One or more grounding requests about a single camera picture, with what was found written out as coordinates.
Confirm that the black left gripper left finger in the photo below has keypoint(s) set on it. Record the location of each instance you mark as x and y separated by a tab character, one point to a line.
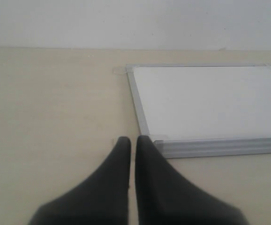
101	199

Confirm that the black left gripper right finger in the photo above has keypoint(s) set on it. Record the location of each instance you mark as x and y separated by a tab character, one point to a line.
165	197

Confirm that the white board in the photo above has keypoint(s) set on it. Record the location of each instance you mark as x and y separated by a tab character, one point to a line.
203	110

